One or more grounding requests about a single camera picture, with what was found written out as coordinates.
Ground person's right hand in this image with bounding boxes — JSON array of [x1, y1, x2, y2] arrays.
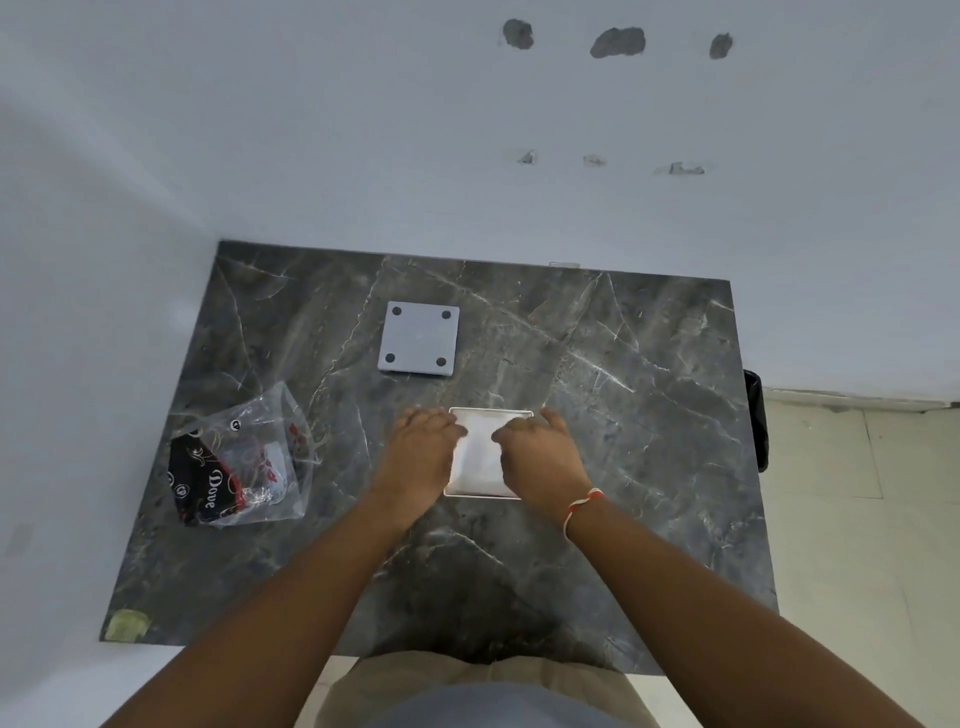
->
[[490, 408, 595, 520]]

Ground person's left hand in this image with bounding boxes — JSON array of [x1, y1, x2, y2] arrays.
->
[[371, 407, 471, 520]]

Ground white square tray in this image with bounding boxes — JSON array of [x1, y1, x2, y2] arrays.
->
[[443, 407, 535, 501]]

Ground person's right forearm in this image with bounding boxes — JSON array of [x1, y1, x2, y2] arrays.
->
[[561, 491, 931, 728]]

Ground person's left forearm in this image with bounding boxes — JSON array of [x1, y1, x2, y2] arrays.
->
[[97, 487, 435, 728]]

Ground grey square lid, black feet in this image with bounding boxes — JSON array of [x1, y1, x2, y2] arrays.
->
[[377, 300, 461, 377]]

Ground clear plastic bag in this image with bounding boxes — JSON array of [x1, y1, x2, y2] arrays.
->
[[168, 381, 317, 531]]

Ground black chair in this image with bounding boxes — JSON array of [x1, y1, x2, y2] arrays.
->
[[743, 369, 772, 474]]

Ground beige trousers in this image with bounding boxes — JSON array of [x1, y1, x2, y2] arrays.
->
[[294, 648, 663, 728]]

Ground grey shirt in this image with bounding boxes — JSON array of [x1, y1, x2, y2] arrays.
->
[[373, 678, 625, 728]]

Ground yellowish tape patch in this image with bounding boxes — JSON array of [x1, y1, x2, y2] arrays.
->
[[102, 609, 152, 643]]

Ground red white thread bracelet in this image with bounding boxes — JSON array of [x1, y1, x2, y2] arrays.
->
[[562, 487, 606, 538]]

